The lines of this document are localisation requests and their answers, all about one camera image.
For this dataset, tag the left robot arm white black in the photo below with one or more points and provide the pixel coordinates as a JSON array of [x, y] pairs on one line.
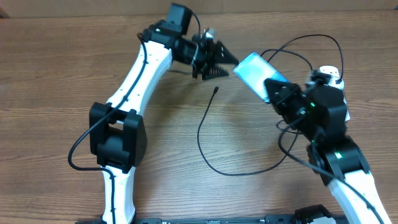
[[118, 137]]

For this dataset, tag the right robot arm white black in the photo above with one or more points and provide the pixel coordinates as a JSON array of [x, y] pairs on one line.
[[343, 167]]

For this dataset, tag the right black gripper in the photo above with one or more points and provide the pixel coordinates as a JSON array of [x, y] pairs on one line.
[[290, 94]]

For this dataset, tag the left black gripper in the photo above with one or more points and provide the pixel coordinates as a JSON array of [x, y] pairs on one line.
[[207, 60]]

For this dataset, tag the white charger plug adapter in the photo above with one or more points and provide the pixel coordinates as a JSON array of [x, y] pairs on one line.
[[336, 82]]

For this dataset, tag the white power strip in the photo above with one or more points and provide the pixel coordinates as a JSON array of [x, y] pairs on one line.
[[334, 74]]

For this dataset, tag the blue Samsung Galaxy smartphone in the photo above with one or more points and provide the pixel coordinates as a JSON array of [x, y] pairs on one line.
[[253, 70]]

